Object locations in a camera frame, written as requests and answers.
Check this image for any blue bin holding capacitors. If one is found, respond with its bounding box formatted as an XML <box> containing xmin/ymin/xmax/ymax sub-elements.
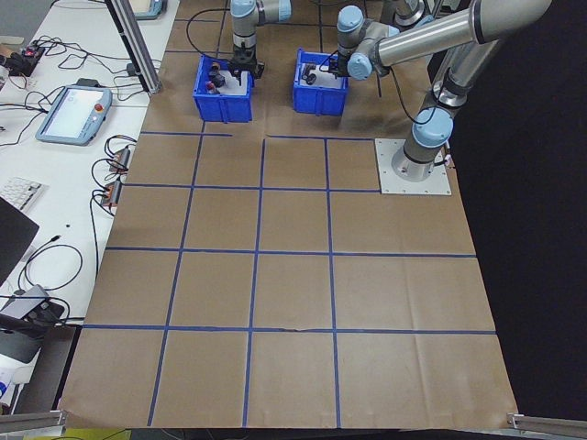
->
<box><xmin>292</xmin><ymin>48</ymin><xmax>350</xmax><ymax>116</ymax></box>

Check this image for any white side desk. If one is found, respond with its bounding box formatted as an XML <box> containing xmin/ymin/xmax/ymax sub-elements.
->
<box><xmin>0</xmin><ymin>0</ymin><xmax>181</xmax><ymax>413</ymax></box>

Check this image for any grey teach pendant tablet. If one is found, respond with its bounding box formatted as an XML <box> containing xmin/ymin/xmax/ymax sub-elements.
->
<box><xmin>35</xmin><ymin>83</ymin><xmax>114</xmax><ymax>147</ymax></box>

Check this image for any white keyboard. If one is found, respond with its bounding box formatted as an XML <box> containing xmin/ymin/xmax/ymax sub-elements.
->
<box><xmin>0</xmin><ymin>176</ymin><xmax>50</xmax><ymax>213</ymax></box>

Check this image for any looped black usb cable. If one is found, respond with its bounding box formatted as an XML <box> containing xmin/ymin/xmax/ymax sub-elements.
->
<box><xmin>22</xmin><ymin>234</ymin><xmax>84</xmax><ymax>293</ymax></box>

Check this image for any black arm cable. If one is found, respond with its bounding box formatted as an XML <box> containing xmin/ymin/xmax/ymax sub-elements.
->
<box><xmin>375</xmin><ymin>66</ymin><xmax>417</xmax><ymax>125</ymax></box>
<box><xmin>185</xmin><ymin>7</ymin><xmax>231</xmax><ymax>61</ymax></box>

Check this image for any white foam sheet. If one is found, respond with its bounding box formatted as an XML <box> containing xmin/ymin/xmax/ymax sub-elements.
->
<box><xmin>300</xmin><ymin>63</ymin><xmax>348</xmax><ymax>91</ymax></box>
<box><xmin>215</xmin><ymin>68</ymin><xmax>252</xmax><ymax>97</ymax></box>

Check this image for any black frame cover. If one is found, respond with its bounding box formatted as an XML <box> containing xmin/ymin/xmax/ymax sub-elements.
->
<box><xmin>428</xmin><ymin>0</ymin><xmax>587</xmax><ymax>418</ymax></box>

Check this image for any aluminium profile rail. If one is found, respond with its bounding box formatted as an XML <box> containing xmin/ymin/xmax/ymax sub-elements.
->
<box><xmin>505</xmin><ymin>411</ymin><xmax>587</xmax><ymax>435</ymax></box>
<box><xmin>0</xmin><ymin>409</ymin><xmax>69</xmax><ymax>435</ymax></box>

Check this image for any aluminium frame post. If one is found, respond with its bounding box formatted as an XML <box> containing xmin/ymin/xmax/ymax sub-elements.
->
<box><xmin>104</xmin><ymin>0</ymin><xmax>164</xmax><ymax>95</ymax></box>

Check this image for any grey usb hub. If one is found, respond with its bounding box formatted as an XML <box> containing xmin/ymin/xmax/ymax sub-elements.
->
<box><xmin>0</xmin><ymin>283</ymin><xmax>65</xmax><ymax>325</ymax></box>

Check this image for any blue bin holding red part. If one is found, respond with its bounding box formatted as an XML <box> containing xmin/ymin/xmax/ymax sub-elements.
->
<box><xmin>191</xmin><ymin>54</ymin><xmax>256</xmax><ymax>124</ymax></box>

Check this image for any black circuit board with wires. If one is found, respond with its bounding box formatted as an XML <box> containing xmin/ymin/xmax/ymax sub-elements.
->
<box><xmin>8</xmin><ymin>38</ymin><xmax>47</xmax><ymax>77</ymax></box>

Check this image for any black laptop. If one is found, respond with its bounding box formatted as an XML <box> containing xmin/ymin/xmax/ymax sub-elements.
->
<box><xmin>0</xmin><ymin>196</ymin><xmax>41</xmax><ymax>286</ymax></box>

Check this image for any black orange cable adapter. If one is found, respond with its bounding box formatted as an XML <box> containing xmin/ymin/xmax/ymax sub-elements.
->
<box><xmin>103</xmin><ymin>181</ymin><xmax>124</xmax><ymax>206</ymax></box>
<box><xmin>109</xmin><ymin>145</ymin><xmax>136</xmax><ymax>174</ymax></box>

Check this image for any white square base plate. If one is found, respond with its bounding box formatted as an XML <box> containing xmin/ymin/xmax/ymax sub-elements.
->
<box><xmin>374</xmin><ymin>137</ymin><xmax>453</xmax><ymax>197</ymax></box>

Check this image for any teal rimmed tablet device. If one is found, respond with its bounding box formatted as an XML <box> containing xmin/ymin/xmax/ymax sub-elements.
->
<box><xmin>129</xmin><ymin>0</ymin><xmax>167</xmax><ymax>22</ymax></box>

